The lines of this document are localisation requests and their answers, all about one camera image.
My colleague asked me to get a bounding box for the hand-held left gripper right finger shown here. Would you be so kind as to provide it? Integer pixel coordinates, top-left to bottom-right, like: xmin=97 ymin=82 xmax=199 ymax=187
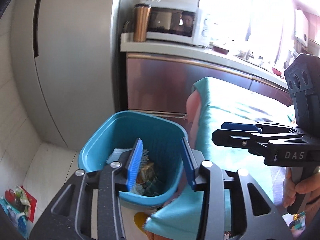
xmin=181 ymin=137 xmax=293 ymax=240

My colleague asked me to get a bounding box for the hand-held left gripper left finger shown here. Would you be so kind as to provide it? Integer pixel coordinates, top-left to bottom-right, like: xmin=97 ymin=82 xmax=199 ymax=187
xmin=29 ymin=138 xmax=144 ymax=240

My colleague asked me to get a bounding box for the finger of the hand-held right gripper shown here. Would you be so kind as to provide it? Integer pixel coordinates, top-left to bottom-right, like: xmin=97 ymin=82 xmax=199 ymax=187
xmin=221 ymin=122 xmax=294 ymax=134
xmin=212 ymin=129 xmax=278 ymax=155

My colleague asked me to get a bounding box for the orange snack wrapper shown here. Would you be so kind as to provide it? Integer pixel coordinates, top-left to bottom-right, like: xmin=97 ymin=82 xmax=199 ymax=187
xmin=136 ymin=160 xmax=157 ymax=184

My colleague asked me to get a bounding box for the blue plastic bin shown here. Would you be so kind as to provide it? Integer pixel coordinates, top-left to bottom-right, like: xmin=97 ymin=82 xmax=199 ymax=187
xmin=78 ymin=110 xmax=189 ymax=209

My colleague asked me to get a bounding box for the person's right hand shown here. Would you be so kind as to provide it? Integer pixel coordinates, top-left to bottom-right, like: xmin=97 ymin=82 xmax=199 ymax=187
xmin=282 ymin=167 xmax=320 ymax=208

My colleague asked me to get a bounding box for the blue grey printed tablecloth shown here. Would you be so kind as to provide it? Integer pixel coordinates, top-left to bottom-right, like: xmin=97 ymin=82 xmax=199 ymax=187
xmin=145 ymin=76 xmax=308 ymax=234

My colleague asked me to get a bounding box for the pink table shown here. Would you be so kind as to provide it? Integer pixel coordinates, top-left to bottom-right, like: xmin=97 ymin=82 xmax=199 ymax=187
xmin=186 ymin=90 xmax=203 ymax=145

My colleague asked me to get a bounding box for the yellow round object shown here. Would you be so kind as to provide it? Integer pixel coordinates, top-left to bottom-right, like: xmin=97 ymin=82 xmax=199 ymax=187
xmin=134 ymin=211 xmax=153 ymax=230

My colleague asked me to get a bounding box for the dark food container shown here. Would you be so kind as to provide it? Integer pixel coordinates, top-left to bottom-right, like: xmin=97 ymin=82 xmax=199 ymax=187
xmin=211 ymin=42 xmax=230 ymax=55

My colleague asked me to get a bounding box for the brown kitchen base cabinet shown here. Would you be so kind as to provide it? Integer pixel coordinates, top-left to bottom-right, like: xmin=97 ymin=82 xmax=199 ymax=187
xmin=126 ymin=52 xmax=295 ymax=120

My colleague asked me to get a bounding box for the white microwave oven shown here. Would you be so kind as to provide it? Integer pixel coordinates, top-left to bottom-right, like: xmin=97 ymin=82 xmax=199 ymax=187
xmin=146 ymin=6 xmax=213 ymax=46

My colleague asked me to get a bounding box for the dark framed window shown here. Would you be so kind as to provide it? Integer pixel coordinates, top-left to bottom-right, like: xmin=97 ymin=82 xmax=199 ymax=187
xmin=199 ymin=0 xmax=295 ymax=55

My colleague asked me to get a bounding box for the colourful plastic bag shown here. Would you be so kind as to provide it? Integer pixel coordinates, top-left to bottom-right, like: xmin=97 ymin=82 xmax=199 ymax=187
xmin=0 ymin=185 xmax=38 ymax=239

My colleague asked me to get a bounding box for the grey steel refrigerator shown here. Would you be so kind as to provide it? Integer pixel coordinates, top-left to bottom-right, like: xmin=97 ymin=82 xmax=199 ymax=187
xmin=10 ymin=0 xmax=125 ymax=150

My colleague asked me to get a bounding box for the copper thermos mug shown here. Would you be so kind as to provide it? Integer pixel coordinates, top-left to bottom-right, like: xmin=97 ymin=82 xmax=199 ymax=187
xmin=133 ymin=4 xmax=152 ymax=42

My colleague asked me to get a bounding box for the white wall water heater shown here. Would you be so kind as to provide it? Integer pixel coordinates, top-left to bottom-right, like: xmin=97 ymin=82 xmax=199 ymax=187
xmin=294 ymin=9 xmax=310 ymax=47

